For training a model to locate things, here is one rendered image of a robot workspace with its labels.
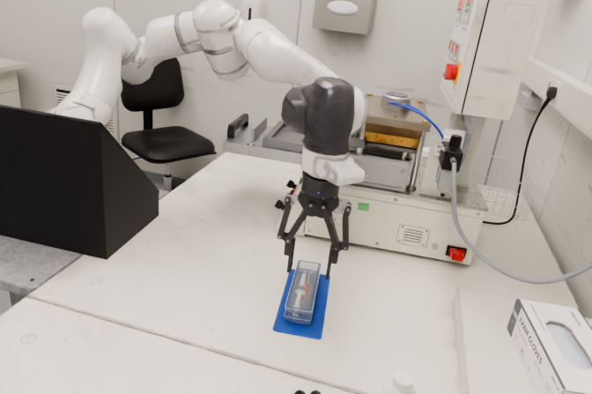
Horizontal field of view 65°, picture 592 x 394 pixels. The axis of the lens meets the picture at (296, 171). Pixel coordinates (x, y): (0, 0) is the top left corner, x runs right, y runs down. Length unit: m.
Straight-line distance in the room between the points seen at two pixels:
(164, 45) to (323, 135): 0.63
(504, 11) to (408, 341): 0.73
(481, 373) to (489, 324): 0.15
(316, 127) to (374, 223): 0.47
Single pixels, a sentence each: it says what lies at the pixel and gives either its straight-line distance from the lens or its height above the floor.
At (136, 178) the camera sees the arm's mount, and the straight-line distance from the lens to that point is 1.22.
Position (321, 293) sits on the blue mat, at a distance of 1.10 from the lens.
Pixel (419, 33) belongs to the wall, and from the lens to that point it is 2.69.
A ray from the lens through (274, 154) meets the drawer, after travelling 1.29.
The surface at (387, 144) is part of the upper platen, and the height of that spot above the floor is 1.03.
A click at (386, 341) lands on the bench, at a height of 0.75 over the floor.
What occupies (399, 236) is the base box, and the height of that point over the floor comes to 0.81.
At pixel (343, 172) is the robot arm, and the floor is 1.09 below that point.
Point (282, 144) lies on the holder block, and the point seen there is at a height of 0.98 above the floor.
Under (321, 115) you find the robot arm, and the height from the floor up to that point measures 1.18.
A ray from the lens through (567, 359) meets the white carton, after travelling 0.95.
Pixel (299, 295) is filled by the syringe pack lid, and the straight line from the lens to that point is 1.00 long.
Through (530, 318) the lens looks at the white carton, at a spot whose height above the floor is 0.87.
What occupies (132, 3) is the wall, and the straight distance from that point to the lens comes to 3.22.
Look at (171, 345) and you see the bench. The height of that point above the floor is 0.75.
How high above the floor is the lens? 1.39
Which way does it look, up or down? 21 degrees down
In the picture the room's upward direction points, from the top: 6 degrees clockwise
